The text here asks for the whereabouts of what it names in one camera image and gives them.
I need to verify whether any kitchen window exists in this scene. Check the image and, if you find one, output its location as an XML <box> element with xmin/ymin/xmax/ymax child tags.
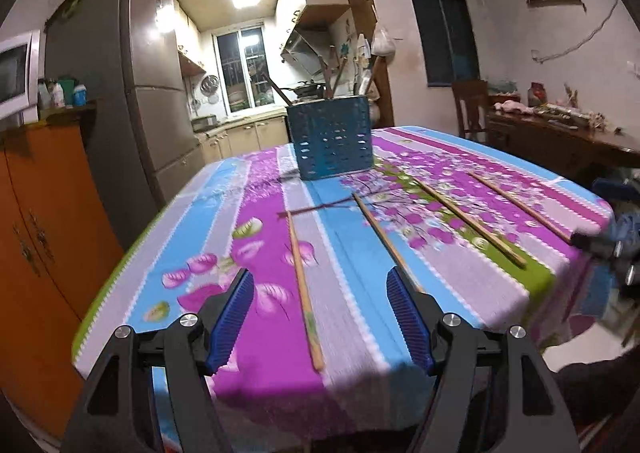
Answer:
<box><xmin>213</xmin><ymin>24</ymin><xmax>274</xmax><ymax>114</ymax></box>

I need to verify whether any wooden chopstick far right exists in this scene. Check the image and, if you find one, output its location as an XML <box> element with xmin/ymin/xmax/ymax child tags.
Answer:
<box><xmin>468</xmin><ymin>172</ymin><xmax>570</xmax><ymax>244</ymax></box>

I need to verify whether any dark wooden side table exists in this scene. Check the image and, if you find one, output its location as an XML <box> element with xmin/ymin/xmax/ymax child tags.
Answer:
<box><xmin>485</xmin><ymin>110</ymin><xmax>639</xmax><ymax>189</ymax></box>

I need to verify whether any wooden chopstick green end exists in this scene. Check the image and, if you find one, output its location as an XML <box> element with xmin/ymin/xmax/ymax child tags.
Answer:
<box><xmin>285</xmin><ymin>212</ymin><xmax>326</xmax><ymax>372</ymax></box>

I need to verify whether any floral striped tablecloth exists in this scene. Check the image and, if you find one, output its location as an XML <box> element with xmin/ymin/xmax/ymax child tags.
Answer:
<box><xmin>72</xmin><ymin>126</ymin><xmax>613</xmax><ymax>452</ymax></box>

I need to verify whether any orange wooden cabinet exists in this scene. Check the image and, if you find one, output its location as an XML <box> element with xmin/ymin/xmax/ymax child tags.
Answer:
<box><xmin>1</xmin><ymin>106</ymin><xmax>122</xmax><ymax>438</ymax></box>

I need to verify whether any blue perforated utensil holder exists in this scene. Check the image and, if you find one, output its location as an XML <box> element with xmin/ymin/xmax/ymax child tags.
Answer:
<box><xmin>286</xmin><ymin>96</ymin><xmax>373</xmax><ymax>181</ymax></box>

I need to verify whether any dark wooden chair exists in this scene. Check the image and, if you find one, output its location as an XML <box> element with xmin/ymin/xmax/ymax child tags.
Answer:
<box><xmin>451</xmin><ymin>80</ymin><xmax>489</xmax><ymax>142</ymax></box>

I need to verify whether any blue cup on cabinet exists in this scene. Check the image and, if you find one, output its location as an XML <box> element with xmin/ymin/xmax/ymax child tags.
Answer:
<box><xmin>72</xmin><ymin>84</ymin><xmax>88</xmax><ymax>108</ymax></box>

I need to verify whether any hanging white plastic bag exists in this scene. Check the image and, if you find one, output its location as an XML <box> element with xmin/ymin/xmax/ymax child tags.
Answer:
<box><xmin>371</xmin><ymin>24</ymin><xmax>396</xmax><ymax>58</ymax></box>

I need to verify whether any white bottle on cabinet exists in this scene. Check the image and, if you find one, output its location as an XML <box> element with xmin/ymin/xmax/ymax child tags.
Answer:
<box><xmin>50</xmin><ymin>82</ymin><xmax>65</xmax><ymax>109</ymax></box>

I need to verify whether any green container on cabinet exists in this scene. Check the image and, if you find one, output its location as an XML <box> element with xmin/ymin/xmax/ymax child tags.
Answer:
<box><xmin>58</xmin><ymin>76</ymin><xmax>76</xmax><ymax>106</ymax></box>

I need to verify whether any range hood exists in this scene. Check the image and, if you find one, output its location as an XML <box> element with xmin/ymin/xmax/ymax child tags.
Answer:
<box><xmin>281</xmin><ymin>28</ymin><xmax>333</xmax><ymax>77</ymax></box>

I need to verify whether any grey refrigerator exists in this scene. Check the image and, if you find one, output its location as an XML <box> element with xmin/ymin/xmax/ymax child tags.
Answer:
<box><xmin>44</xmin><ymin>0</ymin><xmax>205</xmax><ymax>248</ymax></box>

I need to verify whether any dark room window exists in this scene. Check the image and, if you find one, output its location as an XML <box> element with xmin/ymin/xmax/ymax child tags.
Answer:
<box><xmin>411</xmin><ymin>0</ymin><xmax>480</xmax><ymax>87</ymax></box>

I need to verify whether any white microwave oven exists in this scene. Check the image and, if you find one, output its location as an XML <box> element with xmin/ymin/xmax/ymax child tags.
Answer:
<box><xmin>0</xmin><ymin>31</ymin><xmax>41</xmax><ymax>120</ymax></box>

